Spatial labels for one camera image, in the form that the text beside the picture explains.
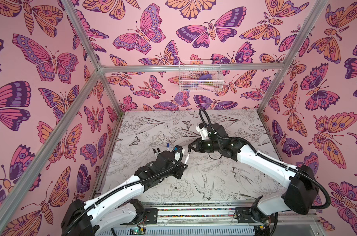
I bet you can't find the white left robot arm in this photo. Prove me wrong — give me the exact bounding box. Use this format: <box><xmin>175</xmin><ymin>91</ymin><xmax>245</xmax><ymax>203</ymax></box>
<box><xmin>61</xmin><ymin>146</ymin><xmax>187</xmax><ymax>236</ymax></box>

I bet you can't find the green circuit board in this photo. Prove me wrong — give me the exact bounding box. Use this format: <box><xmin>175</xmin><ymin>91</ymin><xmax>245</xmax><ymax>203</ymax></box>
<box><xmin>129</xmin><ymin>228</ymin><xmax>146</xmax><ymax>236</ymax></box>

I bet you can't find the aluminium frame right post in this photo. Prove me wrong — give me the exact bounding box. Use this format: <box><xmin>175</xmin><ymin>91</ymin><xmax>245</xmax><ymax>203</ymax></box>
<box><xmin>257</xmin><ymin>0</ymin><xmax>328</xmax><ymax>115</ymax></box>

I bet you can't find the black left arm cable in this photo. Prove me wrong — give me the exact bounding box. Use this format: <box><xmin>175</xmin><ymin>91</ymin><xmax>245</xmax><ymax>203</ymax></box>
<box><xmin>61</xmin><ymin>147</ymin><xmax>183</xmax><ymax>236</ymax></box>

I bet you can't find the white wire basket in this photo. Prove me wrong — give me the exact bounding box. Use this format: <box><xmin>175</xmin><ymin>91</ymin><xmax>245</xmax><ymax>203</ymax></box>
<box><xmin>177</xmin><ymin>63</ymin><xmax>224</xmax><ymax>93</ymax></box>

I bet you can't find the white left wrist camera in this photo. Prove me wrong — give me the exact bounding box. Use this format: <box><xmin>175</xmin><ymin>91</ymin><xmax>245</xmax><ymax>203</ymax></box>
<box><xmin>172</xmin><ymin>145</ymin><xmax>185</xmax><ymax>162</ymax></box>

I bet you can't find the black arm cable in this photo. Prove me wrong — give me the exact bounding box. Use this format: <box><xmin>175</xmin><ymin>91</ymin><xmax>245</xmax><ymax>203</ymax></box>
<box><xmin>61</xmin><ymin>147</ymin><xmax>183</xmax><ymax>236</ymax></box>
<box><xmin>198</xmin><ymin>108</ymin><xmax>332</xmax><ymax>210</ymax></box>

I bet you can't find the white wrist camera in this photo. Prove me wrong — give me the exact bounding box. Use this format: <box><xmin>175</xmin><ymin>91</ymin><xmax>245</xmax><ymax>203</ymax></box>
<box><xmin>196</xmin><ymin>123</ymin><xmax>215</xmax><ymax>141</ymax></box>
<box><xmin>172</xmin><ymin>145</ymin><xmax>185</xmax><ymax>162</ymax></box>

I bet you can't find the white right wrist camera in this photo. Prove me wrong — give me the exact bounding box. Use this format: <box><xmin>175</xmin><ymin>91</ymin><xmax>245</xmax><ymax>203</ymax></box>
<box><xmin>196</xmin><ymin>123</ymin><xmax>215</xmax><ymax>141</ymax></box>

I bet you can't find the aluminium frame crossbar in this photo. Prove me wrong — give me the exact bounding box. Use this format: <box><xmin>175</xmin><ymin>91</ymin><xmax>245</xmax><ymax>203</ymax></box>
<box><xmin>101</xmin><ymin>63</ymin><xmax>284</xmax><ymax>73</ymax></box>

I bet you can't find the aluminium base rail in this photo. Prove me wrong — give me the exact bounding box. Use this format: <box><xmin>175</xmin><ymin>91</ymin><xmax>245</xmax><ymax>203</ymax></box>
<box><xmin>99</xmin><ymin>202</ymin><xmax>325</xmax><ymax>236</ymax></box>

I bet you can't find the aluminium frame left beam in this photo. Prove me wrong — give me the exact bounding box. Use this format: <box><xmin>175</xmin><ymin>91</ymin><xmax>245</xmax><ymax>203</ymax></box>
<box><xmin>0</xmin><ymin>70</ymin><xmax>100</xmax><ymax>234</ymax></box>

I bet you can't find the aluminium frame post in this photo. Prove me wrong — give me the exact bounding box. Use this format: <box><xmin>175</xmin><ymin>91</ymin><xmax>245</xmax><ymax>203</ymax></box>
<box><xmin>61</xmin><ymin>0</ymin><xmax>123</xmax><ymax>117</ymax></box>
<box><xmin>257</xmin><ymin>0</ymin><xmax>328</xmax><ymax>115</ymax></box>

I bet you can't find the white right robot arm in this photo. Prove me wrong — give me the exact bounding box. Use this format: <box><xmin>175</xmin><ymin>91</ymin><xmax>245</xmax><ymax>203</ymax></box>
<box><xmin>188</xmin><ymin>124</ymin><xmax>319</xmax><ymax>219</ymax></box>

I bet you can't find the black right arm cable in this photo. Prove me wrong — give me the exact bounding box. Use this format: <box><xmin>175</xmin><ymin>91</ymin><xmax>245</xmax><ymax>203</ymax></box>
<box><xmin>198</xmin><ymin>108</ymin><xmax>332</xmax><ymax>210</ymax></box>

